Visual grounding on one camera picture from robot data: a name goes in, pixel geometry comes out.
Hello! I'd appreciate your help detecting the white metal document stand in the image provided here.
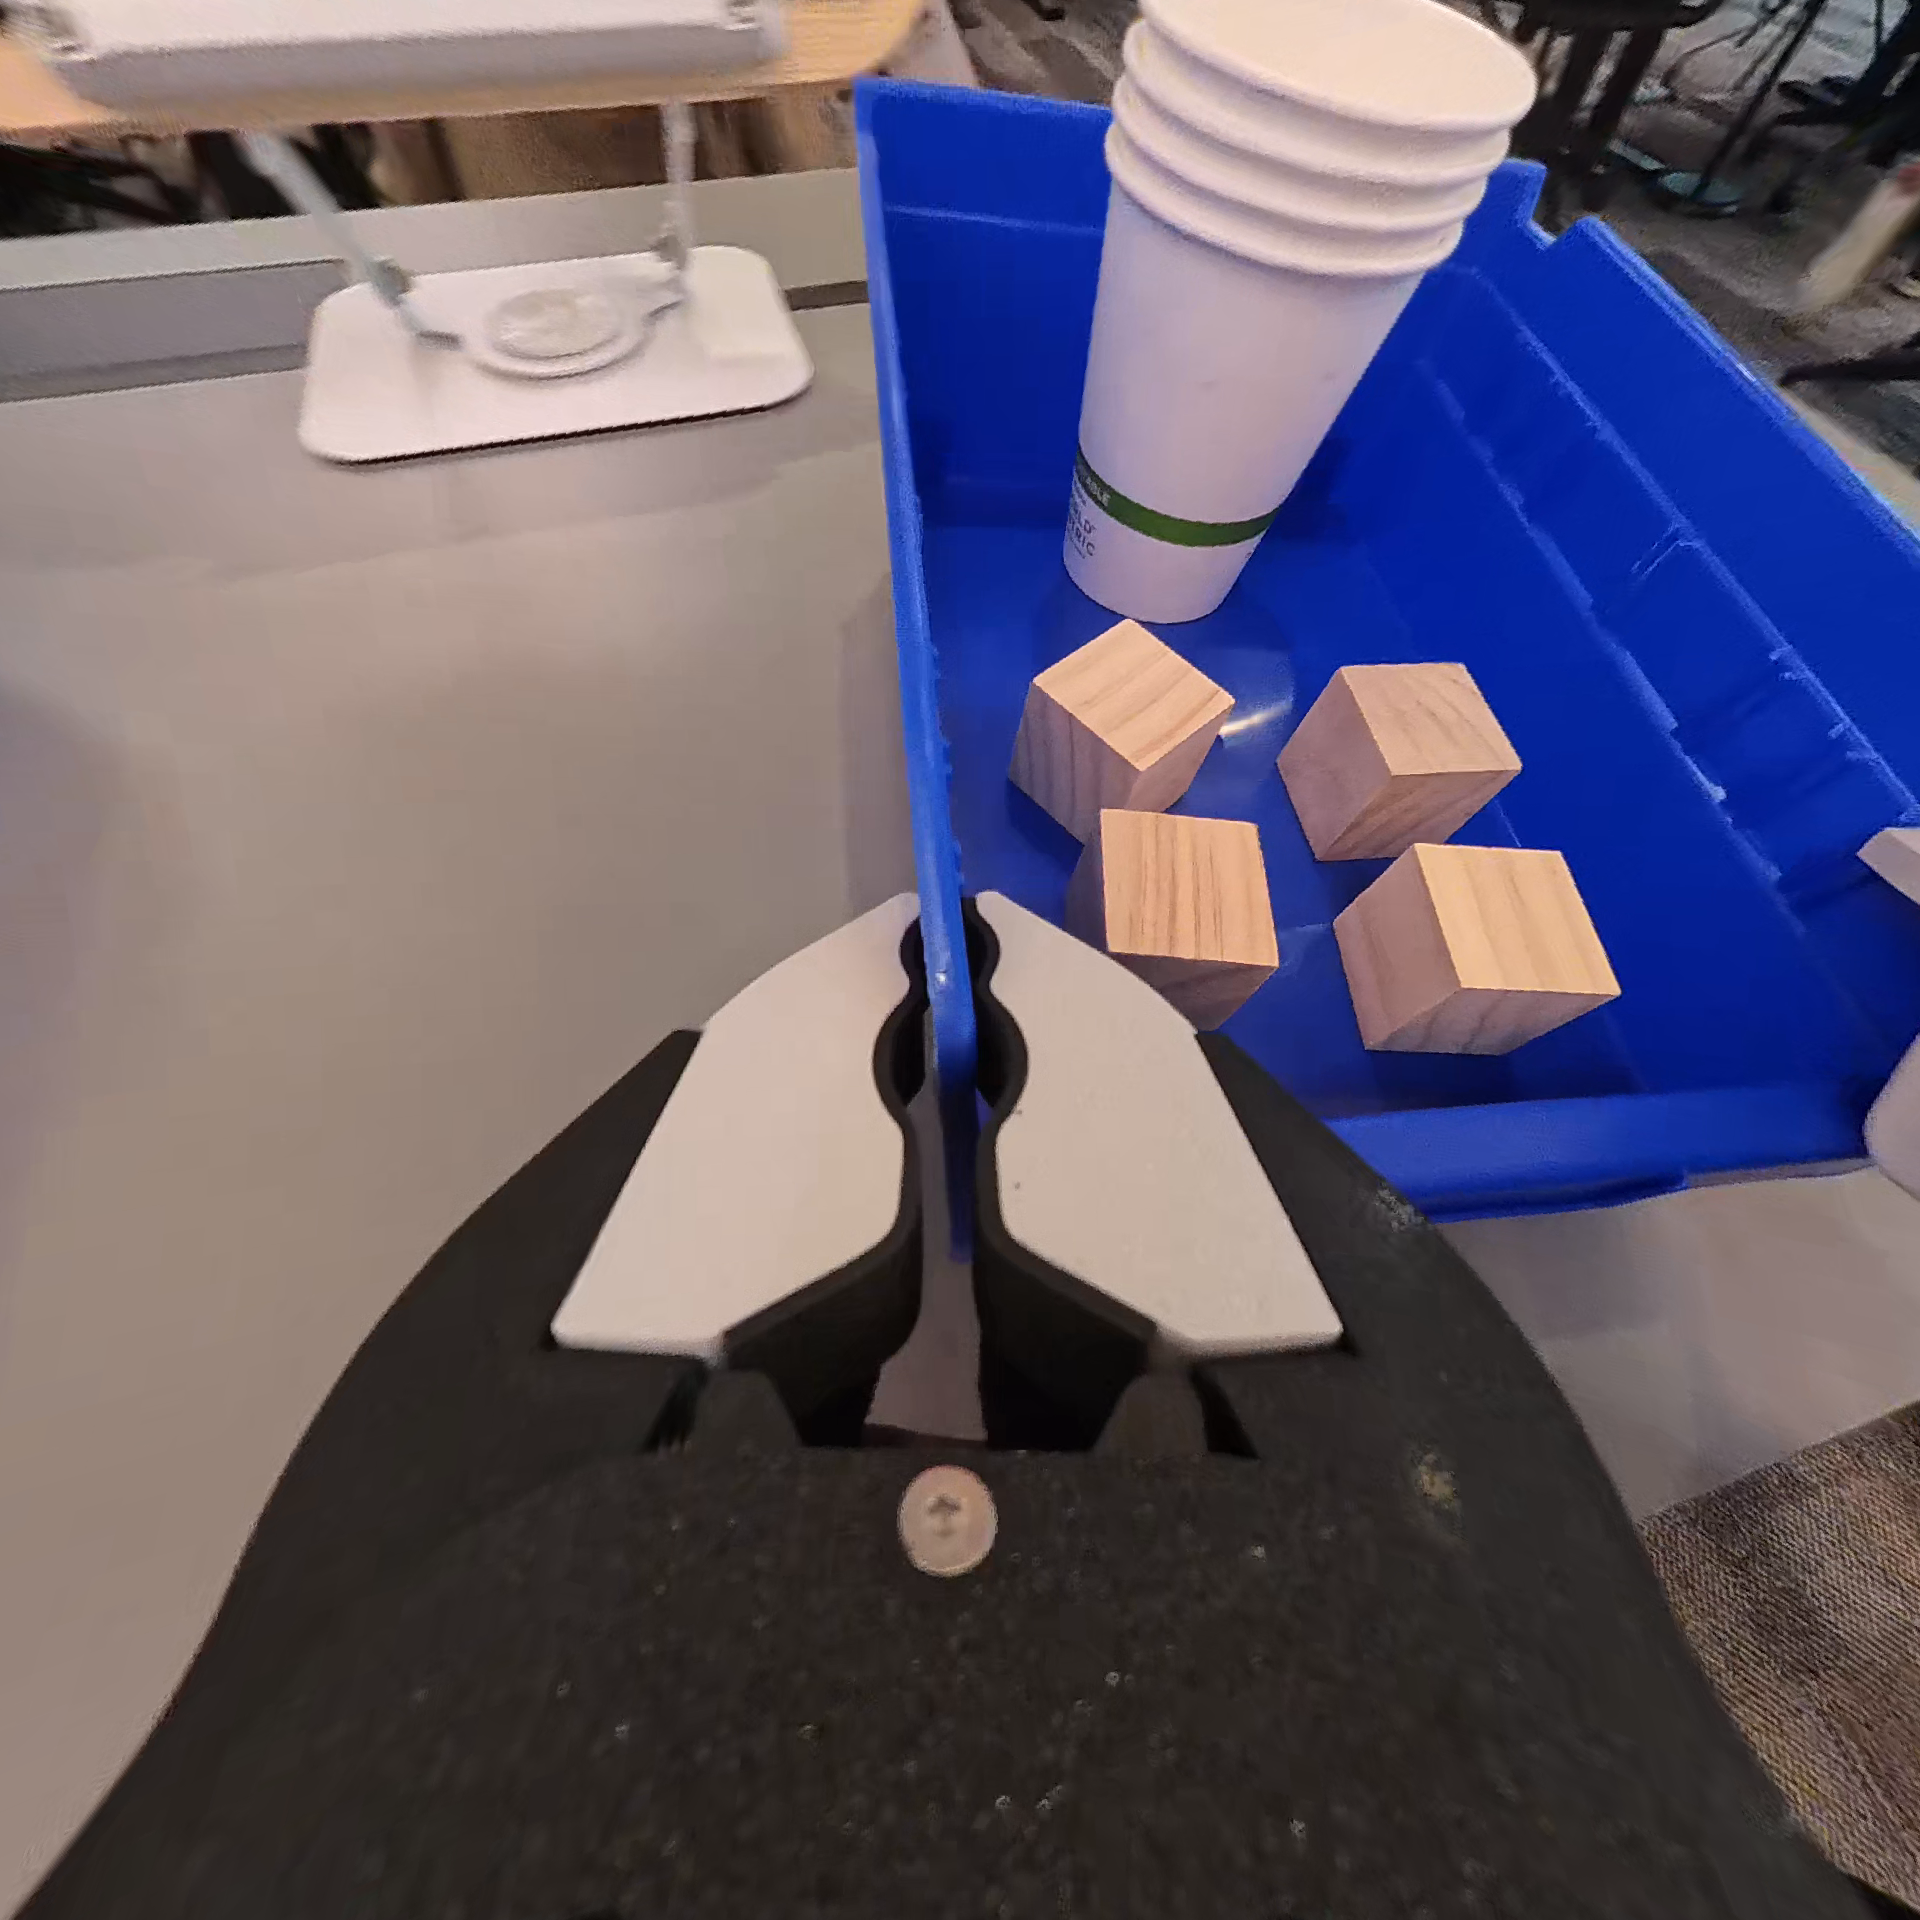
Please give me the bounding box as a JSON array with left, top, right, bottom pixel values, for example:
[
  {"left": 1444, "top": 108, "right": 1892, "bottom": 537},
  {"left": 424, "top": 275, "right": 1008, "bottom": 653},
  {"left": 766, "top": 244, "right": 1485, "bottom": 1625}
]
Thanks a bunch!
[{"left": 29, "top": 0, "right": 816, "bottom": 463}]

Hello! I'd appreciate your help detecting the blue plastic bin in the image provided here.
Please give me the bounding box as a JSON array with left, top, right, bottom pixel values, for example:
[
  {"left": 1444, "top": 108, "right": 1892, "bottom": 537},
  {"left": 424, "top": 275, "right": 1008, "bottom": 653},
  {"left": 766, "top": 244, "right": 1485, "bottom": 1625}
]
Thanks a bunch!
[{"left": 851, "top": 76, "right": 1920, "bottom": 1262}]

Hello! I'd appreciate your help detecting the instruction sheet on stand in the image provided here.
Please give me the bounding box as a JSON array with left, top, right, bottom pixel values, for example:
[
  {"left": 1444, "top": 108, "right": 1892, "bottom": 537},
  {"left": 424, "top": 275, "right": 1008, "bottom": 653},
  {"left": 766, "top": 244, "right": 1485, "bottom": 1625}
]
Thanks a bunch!
[{"left": 0, "top": 0, "right": 932, "bottom": 143}]

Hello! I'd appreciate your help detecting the wooden cube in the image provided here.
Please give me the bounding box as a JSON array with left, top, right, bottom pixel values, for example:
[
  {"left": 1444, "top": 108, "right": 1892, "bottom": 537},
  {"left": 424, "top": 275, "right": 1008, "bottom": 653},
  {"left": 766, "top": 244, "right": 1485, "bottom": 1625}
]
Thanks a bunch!
[
  {"left": 1008, "top": 619, "right": 1235, "bottom": 842},
  {"left": 1332, "top": 844, "right": 1621, "bottom": 1055},
  {"left": 1278, "top": 663, "right": 1524, "bottom": 865},
  {"left": 1068, "top": 811, "right": 1282, "bottom": 1034}
]

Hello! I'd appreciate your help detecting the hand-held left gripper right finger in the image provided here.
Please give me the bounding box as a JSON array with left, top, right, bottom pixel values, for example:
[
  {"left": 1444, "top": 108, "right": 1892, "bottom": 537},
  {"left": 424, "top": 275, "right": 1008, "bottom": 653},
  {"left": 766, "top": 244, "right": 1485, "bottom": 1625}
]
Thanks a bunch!
[{"left": 960, "top": 892, "right": 1344, "bottom": 1449}]

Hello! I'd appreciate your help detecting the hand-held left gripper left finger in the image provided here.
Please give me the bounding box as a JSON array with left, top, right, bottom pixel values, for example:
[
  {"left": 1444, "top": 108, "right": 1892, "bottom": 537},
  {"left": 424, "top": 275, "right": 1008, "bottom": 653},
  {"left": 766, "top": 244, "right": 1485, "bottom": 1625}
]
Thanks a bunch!
[{"left": 552, "top": 892, "right": 946, "bottom": 1449}]

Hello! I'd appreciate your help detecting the white paper cup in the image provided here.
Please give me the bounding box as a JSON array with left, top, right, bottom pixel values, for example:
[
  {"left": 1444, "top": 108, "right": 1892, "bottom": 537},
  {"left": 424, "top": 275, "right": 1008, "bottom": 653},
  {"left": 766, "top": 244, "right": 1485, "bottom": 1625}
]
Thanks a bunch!
[
  {"left": 1134, "top": 0, "right": 1540, "bottom": 147},
  {"left": 1062, "top": 136, "right": 1466, "bottom": 624},
  {"left": 1123, "top": 60, "right": 1514, "bottom": 188},
  {"left": 1113, "top": 105, "right": 1489, "bottom": 231}
]

